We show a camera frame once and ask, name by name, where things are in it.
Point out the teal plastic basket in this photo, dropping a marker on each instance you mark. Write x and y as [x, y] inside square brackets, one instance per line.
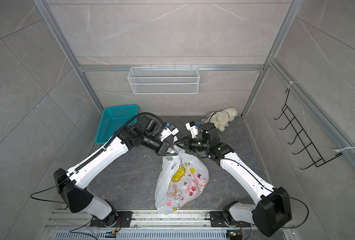
[112, 119]

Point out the black wire hook rack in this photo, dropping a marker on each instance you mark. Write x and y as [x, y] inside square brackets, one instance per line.
[302, 136]

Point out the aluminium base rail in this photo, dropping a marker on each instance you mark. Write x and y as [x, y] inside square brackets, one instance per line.
[145, 225]

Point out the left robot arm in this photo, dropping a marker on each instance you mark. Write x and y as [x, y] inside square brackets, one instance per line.
[144, 129]

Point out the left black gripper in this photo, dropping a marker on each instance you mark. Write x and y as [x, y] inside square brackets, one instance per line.
[163, 149]

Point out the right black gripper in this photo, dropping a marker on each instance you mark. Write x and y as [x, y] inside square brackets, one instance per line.
[188, 140]

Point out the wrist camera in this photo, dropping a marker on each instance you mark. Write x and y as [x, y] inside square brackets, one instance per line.
[192, 128]
[169, 129]

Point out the white printed plastic bag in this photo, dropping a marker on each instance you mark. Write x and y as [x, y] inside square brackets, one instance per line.
[182, 179]

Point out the white plush toy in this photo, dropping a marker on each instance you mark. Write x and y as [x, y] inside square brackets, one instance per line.
[222, 118]

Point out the white wire mesh shelf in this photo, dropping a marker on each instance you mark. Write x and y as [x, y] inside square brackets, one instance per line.
[164, 80]

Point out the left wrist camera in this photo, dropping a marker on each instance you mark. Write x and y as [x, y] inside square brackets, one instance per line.
[169, 129]

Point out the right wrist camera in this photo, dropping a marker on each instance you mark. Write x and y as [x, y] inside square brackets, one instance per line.
[192, 128]

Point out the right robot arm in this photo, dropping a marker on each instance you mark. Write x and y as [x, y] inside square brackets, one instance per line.
[271, 208]

